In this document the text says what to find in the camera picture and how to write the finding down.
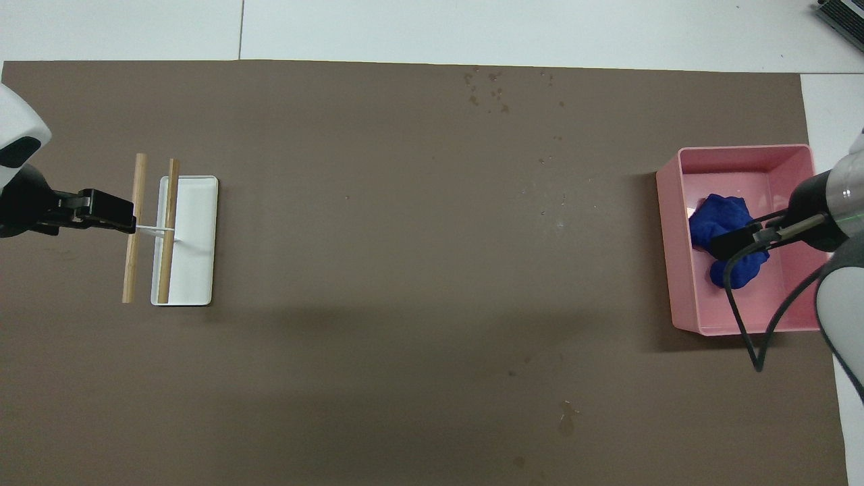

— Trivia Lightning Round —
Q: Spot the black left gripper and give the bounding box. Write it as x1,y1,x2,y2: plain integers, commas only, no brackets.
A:
0,165,136,238

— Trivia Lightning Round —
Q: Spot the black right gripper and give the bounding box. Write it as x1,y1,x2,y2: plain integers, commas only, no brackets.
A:
709,170,848,263

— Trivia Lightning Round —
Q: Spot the blue towel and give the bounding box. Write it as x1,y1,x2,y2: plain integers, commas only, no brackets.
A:
688,194,770,290

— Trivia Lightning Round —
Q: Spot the white towel rack tray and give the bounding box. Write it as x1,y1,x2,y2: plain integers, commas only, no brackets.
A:
135,175,219,307

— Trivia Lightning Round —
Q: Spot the wooden rod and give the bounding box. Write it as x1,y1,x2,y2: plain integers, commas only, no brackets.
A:
157,159,181,304
122,153,148,304

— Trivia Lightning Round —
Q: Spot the pink plastic bin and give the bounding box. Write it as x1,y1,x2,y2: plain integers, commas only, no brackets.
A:
656,144,840,337

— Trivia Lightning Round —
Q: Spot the dark grey device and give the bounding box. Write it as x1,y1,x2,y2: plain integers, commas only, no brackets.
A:
813,0,864,33

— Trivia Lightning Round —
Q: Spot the brown paper mat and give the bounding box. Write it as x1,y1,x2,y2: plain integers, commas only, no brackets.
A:
0,59,850,486

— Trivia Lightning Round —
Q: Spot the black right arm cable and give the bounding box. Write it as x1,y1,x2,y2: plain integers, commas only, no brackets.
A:
722,213,831,372

